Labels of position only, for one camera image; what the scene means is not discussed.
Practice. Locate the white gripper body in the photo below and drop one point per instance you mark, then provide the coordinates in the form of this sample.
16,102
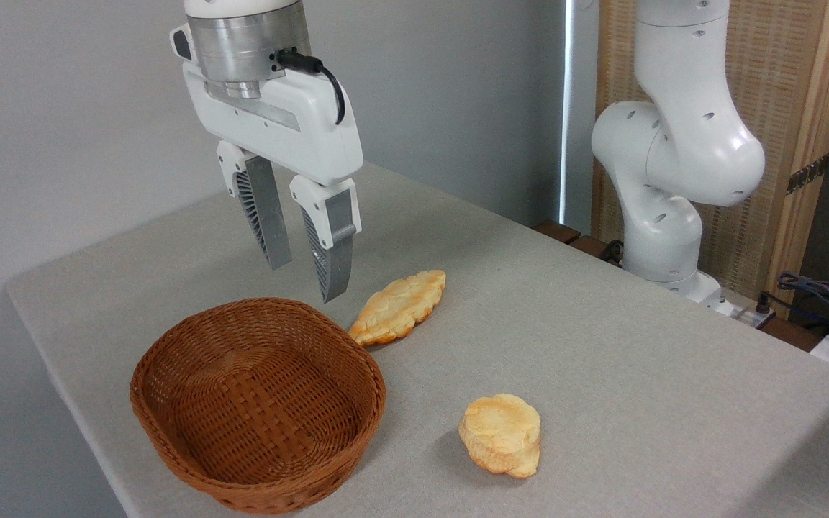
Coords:
292,122

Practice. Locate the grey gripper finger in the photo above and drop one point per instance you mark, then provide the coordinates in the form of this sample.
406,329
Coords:
267,208
335,244

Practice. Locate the long braided bread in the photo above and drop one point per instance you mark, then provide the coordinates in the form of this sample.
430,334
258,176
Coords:
400,306

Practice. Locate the brown wicker basket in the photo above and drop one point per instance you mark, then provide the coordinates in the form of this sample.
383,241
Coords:
242,388

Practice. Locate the round bread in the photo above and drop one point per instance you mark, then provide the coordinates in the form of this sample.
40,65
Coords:
501,432

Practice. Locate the brown wooden blocks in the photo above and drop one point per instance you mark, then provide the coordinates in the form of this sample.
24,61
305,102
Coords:
565,234

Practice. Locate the metal screen hinge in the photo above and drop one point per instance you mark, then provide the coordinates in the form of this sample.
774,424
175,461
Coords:
808,173

